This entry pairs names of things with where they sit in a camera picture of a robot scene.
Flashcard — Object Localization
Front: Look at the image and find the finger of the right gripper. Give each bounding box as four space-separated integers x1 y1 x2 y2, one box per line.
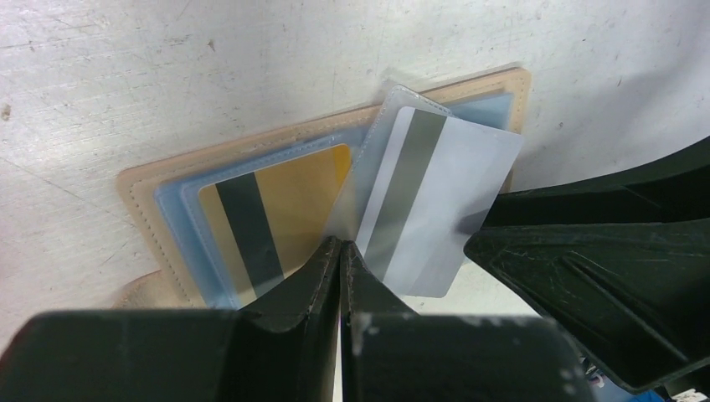
484 138 709 227
464 219 709 393

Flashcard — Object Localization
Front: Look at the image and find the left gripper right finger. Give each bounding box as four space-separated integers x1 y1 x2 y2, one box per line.
339 241 417 401

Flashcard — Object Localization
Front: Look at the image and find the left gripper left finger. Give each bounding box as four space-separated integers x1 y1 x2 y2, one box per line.
221 237 342 401

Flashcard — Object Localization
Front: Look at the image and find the gold striped credit card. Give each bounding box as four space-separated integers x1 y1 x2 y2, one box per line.
198 144 351 306

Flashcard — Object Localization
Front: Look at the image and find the beige card holder wallet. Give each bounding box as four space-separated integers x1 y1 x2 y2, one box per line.
116 68 531 309

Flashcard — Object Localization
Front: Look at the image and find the white striped credit card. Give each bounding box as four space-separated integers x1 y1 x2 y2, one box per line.
356 106 524 297

